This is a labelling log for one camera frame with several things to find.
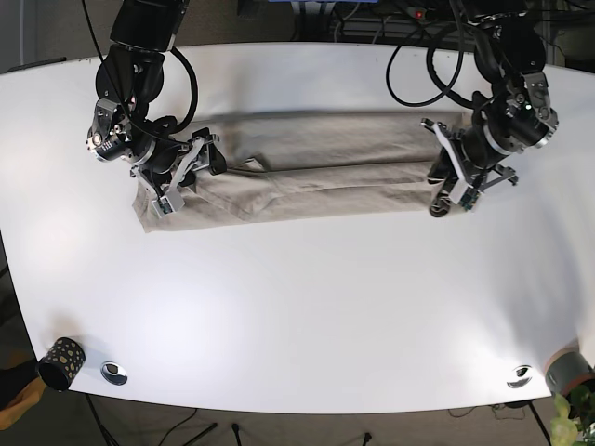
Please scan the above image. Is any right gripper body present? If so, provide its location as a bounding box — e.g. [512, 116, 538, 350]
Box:
[130, 132, 219, 216]

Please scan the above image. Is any left silver table grommet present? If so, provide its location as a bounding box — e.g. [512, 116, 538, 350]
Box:
[100, 361, 128, 386]

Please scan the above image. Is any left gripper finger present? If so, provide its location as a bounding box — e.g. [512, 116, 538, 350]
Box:
[428, 153, 456, 185]
[429, 184, 464, 218]

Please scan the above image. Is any green potted plant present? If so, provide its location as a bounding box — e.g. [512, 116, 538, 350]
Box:
[550, 384, 594, 446]

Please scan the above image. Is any silver table grommet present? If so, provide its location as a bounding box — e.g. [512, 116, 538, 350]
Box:
[506, 364, 534, 389]
[100, 361, 128, 386]

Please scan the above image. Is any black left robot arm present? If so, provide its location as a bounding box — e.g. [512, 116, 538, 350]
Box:
[417, 1, 559, 217]

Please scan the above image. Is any cream white T-shirt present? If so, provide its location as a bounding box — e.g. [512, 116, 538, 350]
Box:
[133, 111, 470, 235]

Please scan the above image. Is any black dotted cup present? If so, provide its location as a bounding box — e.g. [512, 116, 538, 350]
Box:
[37, 337, 86, 392]

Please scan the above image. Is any orange cloth at corner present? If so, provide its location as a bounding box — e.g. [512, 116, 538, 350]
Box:
[1, 361, 46, 430]

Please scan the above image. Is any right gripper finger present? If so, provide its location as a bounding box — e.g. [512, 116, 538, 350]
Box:
[199, 141, 228, 176]

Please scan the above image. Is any grey plant pot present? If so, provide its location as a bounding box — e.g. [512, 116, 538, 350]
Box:
[545, 348, 594, 397]

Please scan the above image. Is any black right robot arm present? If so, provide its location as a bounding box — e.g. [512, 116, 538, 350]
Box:
[86, 1, 227, 216]

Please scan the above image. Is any right silver table grommet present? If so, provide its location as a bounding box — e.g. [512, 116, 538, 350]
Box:
[506, 364, 534, 389]

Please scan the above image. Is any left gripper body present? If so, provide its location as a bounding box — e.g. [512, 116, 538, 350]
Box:
[421, 116, 519, 210]

